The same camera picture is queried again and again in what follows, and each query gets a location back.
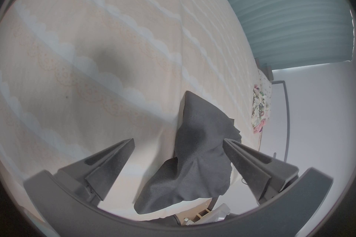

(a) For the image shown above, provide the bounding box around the grey bedside table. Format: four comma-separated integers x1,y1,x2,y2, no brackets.
255,58,274,81

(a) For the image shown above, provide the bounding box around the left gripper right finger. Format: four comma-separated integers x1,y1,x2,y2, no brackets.
222,138,299,205

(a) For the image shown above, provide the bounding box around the white printed pillow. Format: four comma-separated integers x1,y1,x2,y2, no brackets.
257,68,272,92

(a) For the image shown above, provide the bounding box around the bed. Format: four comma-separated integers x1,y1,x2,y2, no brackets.
0,0,291,222

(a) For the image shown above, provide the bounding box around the black T-shirt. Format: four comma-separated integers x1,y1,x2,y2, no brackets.
134,91,242,215

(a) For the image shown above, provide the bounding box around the blue-green curtain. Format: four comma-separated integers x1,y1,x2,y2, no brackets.
219,0,355,70

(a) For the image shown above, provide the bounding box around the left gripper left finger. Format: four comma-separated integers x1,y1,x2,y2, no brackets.
56,138,136,202

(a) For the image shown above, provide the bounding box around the white printed pyjama top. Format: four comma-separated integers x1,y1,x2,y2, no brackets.
251,86,271,128

